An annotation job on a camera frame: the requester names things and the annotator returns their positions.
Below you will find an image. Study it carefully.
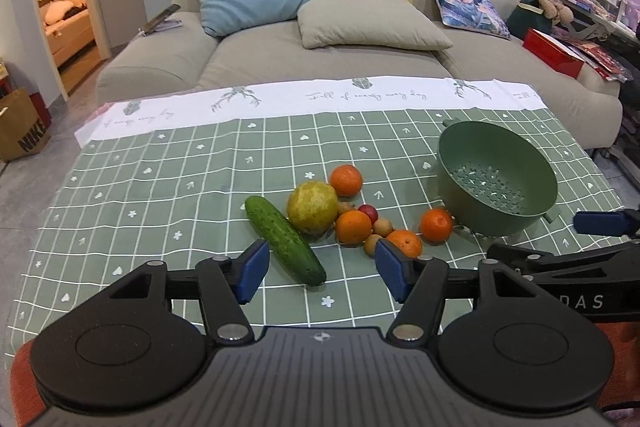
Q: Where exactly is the beige cushion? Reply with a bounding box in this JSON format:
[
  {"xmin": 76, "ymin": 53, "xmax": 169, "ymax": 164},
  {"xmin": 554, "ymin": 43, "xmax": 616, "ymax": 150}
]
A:
[{"xmin": 297, "ymin": 0, "xmax": 452, "ymax": 51}]

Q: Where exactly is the small red fruit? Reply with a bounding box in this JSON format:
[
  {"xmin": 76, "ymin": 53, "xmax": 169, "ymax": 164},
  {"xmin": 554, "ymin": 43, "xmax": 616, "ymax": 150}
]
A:
[{"xmin": 358, "ymin": 204, "xmax": 378, "ymax": 225}]

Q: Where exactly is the orange tangerine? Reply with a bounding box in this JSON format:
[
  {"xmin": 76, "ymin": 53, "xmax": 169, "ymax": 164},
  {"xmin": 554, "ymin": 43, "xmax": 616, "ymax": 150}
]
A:
[
  {"xmin": 385, "ymin": 230, "xmax": 423, "ymax": 259},
  {"xmin": 329, "ymin": 165, "xmax": 363, "ymax": 197},
  {"xmin": 420, "ymin": 208, "xmax": 454, "ymax": 244},
  {"xmin": 334, "ymin": 210, "xmax": 372, "ymax": 246}
]

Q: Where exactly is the green cucumber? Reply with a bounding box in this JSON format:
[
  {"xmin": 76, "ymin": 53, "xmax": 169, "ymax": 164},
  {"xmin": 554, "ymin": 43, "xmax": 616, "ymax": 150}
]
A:
[{"xmin": 244, "ymin": 196, "xmax": 326, "ymax": 287}]

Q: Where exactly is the brown paper Nike bag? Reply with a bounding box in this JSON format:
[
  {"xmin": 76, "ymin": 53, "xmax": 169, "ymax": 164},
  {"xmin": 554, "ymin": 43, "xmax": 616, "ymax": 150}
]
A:
[{"xmin": 0, "ymin": 88, "xmax": 51, "ymax": 164}]

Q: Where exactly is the green checked tablecloth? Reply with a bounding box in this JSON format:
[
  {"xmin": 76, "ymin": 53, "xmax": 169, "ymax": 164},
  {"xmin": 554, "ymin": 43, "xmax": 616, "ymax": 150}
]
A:
[{"xmin": 1, "ymin": 76, "xmax": 622, "ymax": 360}]

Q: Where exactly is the magazine on sofa arm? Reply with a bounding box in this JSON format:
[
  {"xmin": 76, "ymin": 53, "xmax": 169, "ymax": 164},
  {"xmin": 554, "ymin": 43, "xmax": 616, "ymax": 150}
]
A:
[{"xmin": 137, "ymin": 3, "xmax": 180, "ymax": 36}]

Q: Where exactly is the beige sofa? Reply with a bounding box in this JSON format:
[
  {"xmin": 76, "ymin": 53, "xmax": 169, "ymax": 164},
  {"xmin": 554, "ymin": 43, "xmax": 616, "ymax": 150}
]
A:
[{"xmin": 96, "ymin": 0, "xmax": 623, "ymax": 148}]

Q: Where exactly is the yellow-green pear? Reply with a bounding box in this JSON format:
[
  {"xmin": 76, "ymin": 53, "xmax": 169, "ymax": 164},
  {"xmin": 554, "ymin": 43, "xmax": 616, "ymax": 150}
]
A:
[{"xmin": 286, "ymin": 181, "xmax": 338, "ymax": 236}]

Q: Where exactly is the green plastic colander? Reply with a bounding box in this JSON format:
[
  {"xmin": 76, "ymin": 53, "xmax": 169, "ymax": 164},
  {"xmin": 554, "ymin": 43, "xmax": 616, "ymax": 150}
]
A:
[{"xmin": 435, "ymin": 120, "xmax": 560, "ymax": 237}]

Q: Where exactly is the red box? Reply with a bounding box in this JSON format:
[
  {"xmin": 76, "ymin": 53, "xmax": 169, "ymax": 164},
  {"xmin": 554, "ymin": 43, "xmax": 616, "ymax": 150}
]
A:
[{"xmin": 523, "ymin": 28, "xmax": 585, "ymax": 79}]

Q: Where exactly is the brown longan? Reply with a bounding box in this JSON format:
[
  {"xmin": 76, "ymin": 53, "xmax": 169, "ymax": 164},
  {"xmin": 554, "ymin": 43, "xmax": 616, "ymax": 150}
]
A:
[
  {"xmin": 373, "ymin": 218, "xmax": 395, "ymax": 237},
  {"xmin": 363, "ymin": 234, "xmax": 382, "ymax": 257},
  {"xmin": 338, "ymin": 200, "xmax": 356, "ymax": 215}
]

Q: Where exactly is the dark green bag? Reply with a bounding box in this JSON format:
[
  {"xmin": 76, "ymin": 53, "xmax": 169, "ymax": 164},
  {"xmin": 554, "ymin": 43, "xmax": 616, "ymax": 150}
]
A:
[{"xmin": 506, "ymin": 0, "xmax": 552, "ymax": 40}]

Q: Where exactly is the blue patterned cushion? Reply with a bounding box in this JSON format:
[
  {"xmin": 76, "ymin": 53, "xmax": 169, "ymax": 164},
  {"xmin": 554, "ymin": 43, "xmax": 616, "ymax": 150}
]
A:
[{"xmin": 435, "ymin": 0, "xmax": 511, "ymax": 39}]

